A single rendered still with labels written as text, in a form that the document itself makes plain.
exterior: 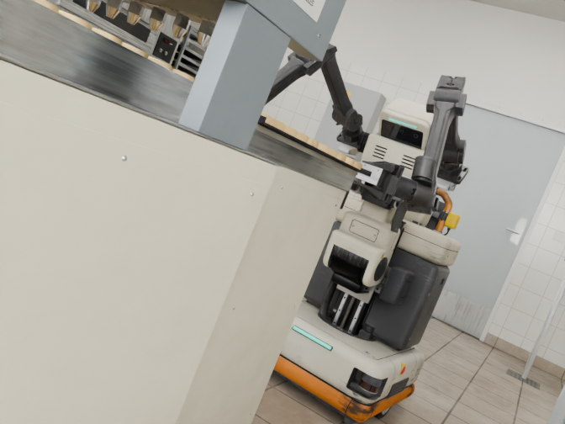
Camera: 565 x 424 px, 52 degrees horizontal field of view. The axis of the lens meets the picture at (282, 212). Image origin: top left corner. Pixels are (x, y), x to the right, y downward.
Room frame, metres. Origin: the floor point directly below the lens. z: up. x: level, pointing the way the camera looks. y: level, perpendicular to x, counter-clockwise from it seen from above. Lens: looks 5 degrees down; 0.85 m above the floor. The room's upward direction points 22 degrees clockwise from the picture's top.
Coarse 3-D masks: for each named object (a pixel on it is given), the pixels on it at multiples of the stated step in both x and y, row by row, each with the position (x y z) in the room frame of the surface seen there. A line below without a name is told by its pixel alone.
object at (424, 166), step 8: (416, 160) 1.55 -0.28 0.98; (424, 160) 1.54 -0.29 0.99; (432, 160) 1.54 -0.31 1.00; (416, 168) 1.54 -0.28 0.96; (424, 168) 1.53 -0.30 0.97; (432, 168) 1.54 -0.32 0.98; (416, 176) 1.53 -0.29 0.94; (424, 176) 1.52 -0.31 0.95; (432, 176) 1.54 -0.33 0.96; (432, 200) 1.56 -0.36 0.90; (432, 208) 1.56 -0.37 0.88
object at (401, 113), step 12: (396, 108) 2.30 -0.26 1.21; (408, 108) 2.30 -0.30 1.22; (420, 108) 2.29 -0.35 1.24; (384, 120) 2.31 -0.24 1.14; (396, 120) 2.27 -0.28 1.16; (408, 120) 2.24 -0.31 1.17; (420, 120) 2.22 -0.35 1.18; (384, 132) 2.34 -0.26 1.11; (396, 132) 2.30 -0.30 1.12; (408, 132) 2.27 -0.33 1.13; (420, 132) 2.23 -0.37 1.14; (408, 144) 2.30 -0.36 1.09; (420, 144) 2.26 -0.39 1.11
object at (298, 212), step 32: (288, 192) 1.39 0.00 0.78; (320, 192) 1.53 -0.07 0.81; (256, 224) 1.32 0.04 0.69; (288, 224) 1.44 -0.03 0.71; (320, 224) 1.59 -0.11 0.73; (256, 256) 1.37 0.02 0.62; (288, 256) 1.50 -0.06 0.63; (256, 288) 1.42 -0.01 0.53; (288, 288) 1.56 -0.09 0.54; (224, 320) 1.35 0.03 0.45; (256, 320) 1.47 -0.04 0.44; (288, 320) 1.62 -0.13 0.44; (224, 352) 1.40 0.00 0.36; (256, 352) 1.53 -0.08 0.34; (192, 384) 1.32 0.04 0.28; (224, 384) 1.45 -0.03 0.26; (256, 384) 1.60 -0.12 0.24; (192, 416) 1.37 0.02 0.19; (224, 416) 1.51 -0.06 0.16
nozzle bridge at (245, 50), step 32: (128, 0) 1.12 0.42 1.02; (160, 0) 0.99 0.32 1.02; (192, 0) 0.89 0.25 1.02; (224, 0) 0.81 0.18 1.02; (256, 0) 0.79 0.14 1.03; (288, 0) 0.84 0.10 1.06; (320, 0) 0.91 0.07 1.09; (224, 32) 0.78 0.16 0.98; (256, 32) 0.81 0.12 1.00; (288, 32) 0.87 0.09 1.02; (320, 32) 0.93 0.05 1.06; (224, 64) 0.78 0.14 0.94; (256, 64) 0.83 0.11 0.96; (192, 96) 0.79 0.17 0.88; (224, 96) 0.79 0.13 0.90; (256, 96) 0.85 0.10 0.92; (192, 128) 0.78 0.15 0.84; (224, 128) 0.82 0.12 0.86
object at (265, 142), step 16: (256, 128) 1.22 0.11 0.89; (256, 144) 1.24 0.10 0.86; (272, 144) 1.29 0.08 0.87; (288, 144) 1.34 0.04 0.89; (272, 160) 1.31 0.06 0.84; (288, 160) 1.37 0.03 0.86; (304, 160) 1.43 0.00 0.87; (320, 160) 1.49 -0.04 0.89; (320, 176) 1.52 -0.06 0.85; (336, 176) 1.59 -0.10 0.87; (352, 176) 1.68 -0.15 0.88
